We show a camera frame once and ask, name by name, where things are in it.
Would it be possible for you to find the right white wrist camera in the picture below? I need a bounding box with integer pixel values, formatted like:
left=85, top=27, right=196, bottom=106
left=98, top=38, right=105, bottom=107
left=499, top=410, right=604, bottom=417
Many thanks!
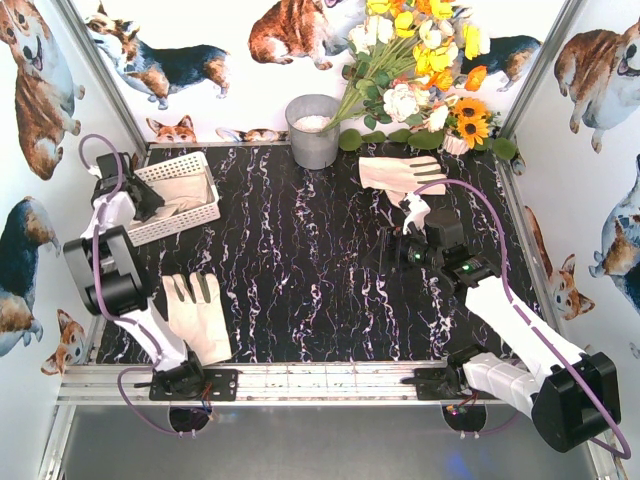
left=399, top=192, right=431, bottom=235

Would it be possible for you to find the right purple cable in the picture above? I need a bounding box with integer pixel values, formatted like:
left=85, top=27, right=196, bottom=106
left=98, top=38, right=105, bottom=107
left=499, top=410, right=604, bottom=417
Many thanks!
left=412, top=178, right=632, bottom=460

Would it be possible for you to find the small sunflower pot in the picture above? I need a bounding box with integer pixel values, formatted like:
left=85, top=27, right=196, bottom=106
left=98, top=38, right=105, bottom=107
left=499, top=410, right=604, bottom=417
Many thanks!
left=442, top=97, right=500, bottom=155

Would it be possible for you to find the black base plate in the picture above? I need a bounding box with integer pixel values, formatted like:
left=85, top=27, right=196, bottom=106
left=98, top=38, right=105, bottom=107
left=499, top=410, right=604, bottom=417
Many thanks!
left=402, top=368, right=494, bottom=401
left=149, top=369, right=239, bottom=402

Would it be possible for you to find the green moss stone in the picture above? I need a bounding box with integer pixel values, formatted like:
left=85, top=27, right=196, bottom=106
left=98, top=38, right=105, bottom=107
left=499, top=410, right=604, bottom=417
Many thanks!
left=338, top=128, right=363, bottom=152
left=492, top=137, right=517, bottom=161

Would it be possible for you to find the artificial flower bouquet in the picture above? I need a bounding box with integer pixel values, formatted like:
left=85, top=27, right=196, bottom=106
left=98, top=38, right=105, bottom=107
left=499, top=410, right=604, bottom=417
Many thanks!
left=325, top=1, right=491, bottom=131

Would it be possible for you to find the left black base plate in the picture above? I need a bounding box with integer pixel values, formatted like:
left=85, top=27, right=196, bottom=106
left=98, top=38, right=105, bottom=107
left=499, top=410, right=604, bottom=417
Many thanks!
left=149, top=369, right=239, bottom=402

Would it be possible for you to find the green moss stone right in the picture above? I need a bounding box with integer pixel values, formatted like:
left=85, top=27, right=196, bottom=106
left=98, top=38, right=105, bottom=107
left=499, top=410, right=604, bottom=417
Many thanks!
left=492, top=137, right=517, bottom=161

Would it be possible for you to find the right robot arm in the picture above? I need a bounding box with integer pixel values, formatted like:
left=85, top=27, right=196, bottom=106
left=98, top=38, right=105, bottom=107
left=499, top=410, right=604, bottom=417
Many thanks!
left=365, top=210, right=621, bottom=453

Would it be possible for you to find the white glove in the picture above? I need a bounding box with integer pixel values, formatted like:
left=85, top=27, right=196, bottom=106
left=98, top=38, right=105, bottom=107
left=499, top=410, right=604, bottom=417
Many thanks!
left=358, top=156, right=446, bottom=207
left=162, top=272, right=232, bottom=366
left=148, top=174, right=210, bottom=220

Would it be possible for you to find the white perforated storage basket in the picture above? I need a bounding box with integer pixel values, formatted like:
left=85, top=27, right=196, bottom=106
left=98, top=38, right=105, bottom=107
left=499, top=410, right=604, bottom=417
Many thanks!
left=127, top=151, right=221, bottom=247

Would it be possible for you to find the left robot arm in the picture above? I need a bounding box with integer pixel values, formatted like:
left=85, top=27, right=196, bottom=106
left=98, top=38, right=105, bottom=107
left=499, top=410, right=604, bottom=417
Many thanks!
left=63, top=152, right=205, bottom=400

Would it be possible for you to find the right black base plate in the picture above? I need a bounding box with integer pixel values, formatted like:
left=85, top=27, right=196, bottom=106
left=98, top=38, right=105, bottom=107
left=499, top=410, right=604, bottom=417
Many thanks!
left=402, top=368, right=494, bottom=401

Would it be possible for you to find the grey metal bucket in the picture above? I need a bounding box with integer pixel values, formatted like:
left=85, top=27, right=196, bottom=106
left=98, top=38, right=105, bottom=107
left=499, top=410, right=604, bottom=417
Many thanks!
left=285, top=94, right=340, bottom=170

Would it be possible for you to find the aluminium front rail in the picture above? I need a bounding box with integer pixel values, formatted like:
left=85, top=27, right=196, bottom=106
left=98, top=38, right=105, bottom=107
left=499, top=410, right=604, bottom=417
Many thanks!
left=56, top=361, right=463, bottom=406

